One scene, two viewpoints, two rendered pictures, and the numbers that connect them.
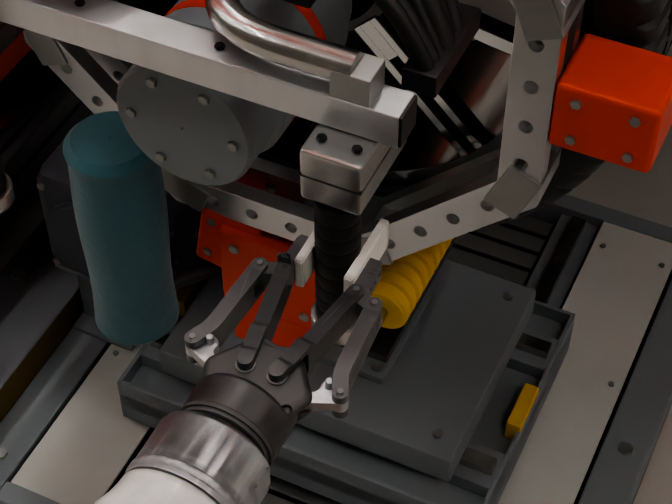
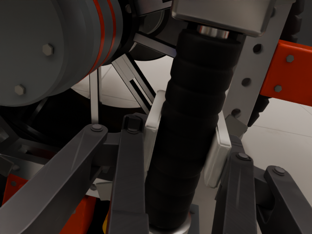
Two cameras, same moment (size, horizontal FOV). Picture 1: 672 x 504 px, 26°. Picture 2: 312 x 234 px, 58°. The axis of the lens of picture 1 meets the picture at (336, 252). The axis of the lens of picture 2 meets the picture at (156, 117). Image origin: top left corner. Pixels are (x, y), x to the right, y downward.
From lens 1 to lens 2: 0.98 m
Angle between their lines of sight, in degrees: 31
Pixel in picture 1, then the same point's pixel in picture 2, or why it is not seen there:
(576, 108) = (290, 61)
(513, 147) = (234, 100)
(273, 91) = not seen: outside the picture
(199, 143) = (11, 53)
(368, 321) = (297, 196)
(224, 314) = (42, 200)
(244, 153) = (59, 58)
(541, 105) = (263, 63)
